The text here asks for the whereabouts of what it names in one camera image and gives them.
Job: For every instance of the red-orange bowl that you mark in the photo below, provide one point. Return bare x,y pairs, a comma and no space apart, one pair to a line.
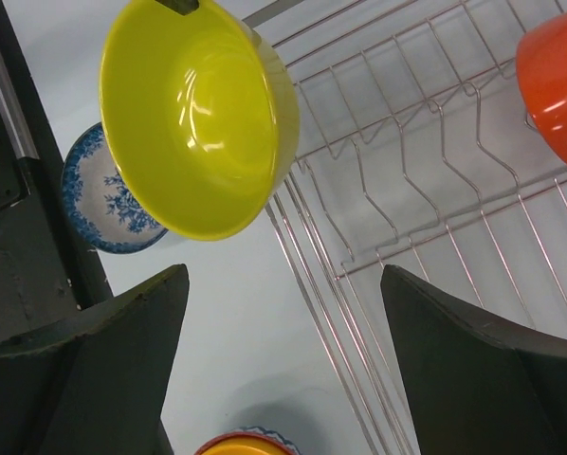
541,62

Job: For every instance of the orange-yellow bowl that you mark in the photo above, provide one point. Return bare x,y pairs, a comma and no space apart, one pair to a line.
243,446

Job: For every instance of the yellow-green bowl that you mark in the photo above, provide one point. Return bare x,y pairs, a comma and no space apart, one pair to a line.
200,115

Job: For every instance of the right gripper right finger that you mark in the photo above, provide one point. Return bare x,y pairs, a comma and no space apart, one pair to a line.
476,383

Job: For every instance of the wire dish rack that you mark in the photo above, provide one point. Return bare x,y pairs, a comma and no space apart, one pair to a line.
416,149

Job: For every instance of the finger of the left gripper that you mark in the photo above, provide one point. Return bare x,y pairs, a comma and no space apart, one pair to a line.
183,7

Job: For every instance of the blue white patterned bowl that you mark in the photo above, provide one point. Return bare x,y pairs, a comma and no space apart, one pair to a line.
98,203

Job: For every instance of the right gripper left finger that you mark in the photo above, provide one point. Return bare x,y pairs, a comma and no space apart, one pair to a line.
95,382

